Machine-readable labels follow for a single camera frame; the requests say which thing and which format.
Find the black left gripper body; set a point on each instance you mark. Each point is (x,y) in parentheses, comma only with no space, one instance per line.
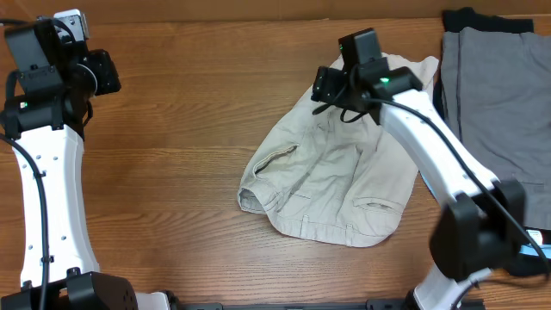
(106,81)

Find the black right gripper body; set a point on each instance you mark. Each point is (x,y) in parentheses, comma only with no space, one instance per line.
(344,99)

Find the beige shorts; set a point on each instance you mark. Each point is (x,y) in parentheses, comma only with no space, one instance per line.
(318,178)

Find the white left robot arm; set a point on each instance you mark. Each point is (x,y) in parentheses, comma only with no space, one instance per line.
(48,105)

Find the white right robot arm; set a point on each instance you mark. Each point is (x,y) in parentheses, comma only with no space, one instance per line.
(480,226)

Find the black garment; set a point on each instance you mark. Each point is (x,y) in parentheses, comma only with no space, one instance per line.
(482,20)

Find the grey shorts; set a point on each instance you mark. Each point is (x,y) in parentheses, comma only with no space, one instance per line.
(499,107)

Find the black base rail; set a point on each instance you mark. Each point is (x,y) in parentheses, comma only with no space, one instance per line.
(167,301)

